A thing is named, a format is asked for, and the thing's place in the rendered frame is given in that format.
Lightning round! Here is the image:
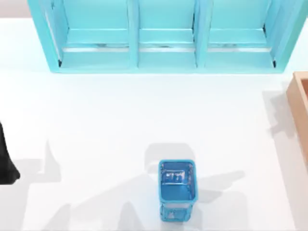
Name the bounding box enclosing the light blue rack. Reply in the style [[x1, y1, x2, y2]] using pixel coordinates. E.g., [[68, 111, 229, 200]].
[[26, 0, 308, 74]]

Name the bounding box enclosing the blue basket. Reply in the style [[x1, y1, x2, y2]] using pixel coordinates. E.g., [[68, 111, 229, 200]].
[[157, 159, 199, 222]]

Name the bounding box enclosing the salmon-coloured shallow box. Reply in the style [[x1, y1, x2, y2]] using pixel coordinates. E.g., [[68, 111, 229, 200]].
[[286, 71, 308, 172]]

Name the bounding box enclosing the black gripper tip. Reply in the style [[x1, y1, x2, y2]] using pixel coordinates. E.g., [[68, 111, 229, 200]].
[[0, 122, 21, 185]]

